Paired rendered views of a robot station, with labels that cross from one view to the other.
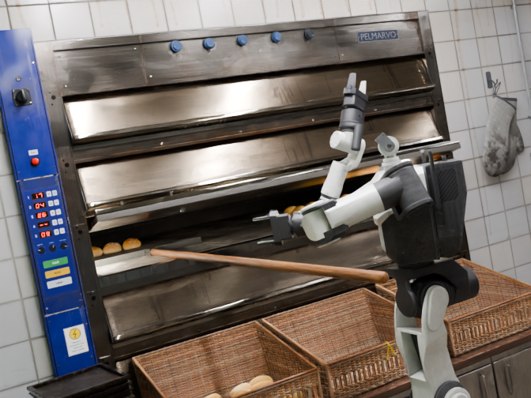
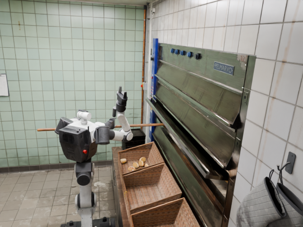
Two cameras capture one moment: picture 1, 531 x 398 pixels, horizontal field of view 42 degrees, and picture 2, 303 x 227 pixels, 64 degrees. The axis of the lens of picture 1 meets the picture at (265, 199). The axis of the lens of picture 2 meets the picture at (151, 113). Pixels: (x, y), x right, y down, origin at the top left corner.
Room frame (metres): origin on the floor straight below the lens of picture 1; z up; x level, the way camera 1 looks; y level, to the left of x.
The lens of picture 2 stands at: (3.35, -2.25, 2.17)
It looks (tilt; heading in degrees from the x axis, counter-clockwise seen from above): 18 degrees down; 104
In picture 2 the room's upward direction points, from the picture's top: 2 degrees clockwise
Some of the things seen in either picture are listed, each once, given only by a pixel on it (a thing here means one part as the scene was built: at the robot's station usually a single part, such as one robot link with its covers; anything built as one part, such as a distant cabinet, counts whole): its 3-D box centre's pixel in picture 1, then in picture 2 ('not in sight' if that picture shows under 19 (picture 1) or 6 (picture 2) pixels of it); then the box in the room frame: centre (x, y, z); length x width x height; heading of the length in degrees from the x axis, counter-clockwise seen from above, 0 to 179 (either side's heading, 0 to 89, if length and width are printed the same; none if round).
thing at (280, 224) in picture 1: (290, 225); (109, 125); (2.36, -0.07, 1.28); 0.12 x 0.10 x 0.13; 81
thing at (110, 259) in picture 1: (135, 250); not in sight; (3.39, 0.67, 1.20); 0.55 x 0.36 x 0.03; 117
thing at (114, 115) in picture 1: (270, 92); (183, 81); (3.10, -0.11, 1.80); 1.79 x 0.11 x 0.19; 117
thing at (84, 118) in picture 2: (389, 149); (84, 116); (2.29, -0.43, 1.47); 0.10 x 0.07 x 0.09; 172
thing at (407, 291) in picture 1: (435, 283); (84, 169); (2.31, -0.51, 1.00); 0.28 x 0.13 x 0.18; 117
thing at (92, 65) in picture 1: (260, 50); (188, 59); (3.12, -0.10, 1.99); 1.80 x 0.08 x 0.21; 117
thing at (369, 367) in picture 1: (350, 339); (149, 190); (2.86, -0.24, 0.72); 0.56 x 0.49 x 0.28; 118
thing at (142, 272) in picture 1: (294, 234); (180, 147); (3.12, -0.10, 1.16); 1.80 x 0.06 x 0.04; 117
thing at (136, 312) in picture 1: (302, 265); (176, 160); (3.10, -0.11, 1.02); 1.79 x 0.11 x 0.19; 117
